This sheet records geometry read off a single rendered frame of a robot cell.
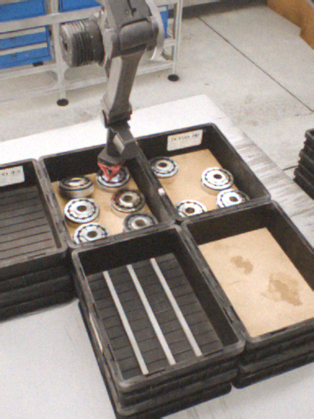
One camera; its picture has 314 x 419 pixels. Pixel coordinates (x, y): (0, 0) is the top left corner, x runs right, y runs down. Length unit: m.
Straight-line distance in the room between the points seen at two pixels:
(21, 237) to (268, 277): 0.70
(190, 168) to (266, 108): 1.97
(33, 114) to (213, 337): 2.47
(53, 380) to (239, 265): 0.57
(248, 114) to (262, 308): 2.32
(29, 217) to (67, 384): 0.50
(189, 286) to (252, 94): 2.54
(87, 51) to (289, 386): 1.52
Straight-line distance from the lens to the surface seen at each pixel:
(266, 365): 1.38
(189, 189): 1.67
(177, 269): 1.44
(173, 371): 1.15
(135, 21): 1.14
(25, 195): 1.67
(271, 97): 3.79
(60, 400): 1.39
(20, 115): 3.52
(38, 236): 1.54
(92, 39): 2.28
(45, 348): 1.46
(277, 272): 1.48
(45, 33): 3.35
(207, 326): 1.34
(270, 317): 1.38
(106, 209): 1.59
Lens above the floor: 1.94
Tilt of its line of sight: 44 degrees down
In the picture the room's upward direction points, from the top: 3 degrees clockwise
